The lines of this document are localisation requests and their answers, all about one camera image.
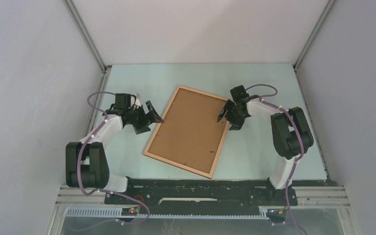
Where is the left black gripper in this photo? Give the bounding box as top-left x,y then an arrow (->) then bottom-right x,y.
127,101 -> 163,135

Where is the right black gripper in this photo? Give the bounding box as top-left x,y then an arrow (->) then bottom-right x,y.
217,99 -> 247,131

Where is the light wooden picture frame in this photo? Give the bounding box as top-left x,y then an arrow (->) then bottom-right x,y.
142,85 -> 231,180

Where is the brown cardboard backing board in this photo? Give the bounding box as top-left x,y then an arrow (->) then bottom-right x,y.
147,89 -> 227,174

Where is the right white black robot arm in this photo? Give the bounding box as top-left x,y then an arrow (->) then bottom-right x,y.
217,85 -> 314,205

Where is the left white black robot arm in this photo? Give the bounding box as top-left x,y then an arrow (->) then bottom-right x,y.
65,93 -> 164,204

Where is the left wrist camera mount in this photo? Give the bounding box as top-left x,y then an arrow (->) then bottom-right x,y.
133,93 -> 142,108

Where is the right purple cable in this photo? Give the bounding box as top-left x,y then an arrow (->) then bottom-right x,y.
244,84 -> 308,235

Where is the purple cable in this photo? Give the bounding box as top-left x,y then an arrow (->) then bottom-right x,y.
244,84 -> 308,235
77,92 -> 151,226

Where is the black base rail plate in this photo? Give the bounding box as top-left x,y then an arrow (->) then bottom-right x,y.
103,177 -> 299,217

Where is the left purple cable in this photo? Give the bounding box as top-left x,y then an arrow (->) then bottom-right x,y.
77,92 -> 151,226

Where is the white toothed cable duct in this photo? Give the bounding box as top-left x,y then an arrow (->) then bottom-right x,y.
65,207 -> 268,219

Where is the left aluminium corner post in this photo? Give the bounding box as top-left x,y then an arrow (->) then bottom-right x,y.
63,0 -> 107,73

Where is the aluminium corner post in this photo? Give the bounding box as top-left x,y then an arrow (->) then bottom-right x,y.
63,0 -> 107,73
293,0 -> 337,72

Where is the right aluminium corner post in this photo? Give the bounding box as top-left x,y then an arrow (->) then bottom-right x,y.
293,0 -> 337,72

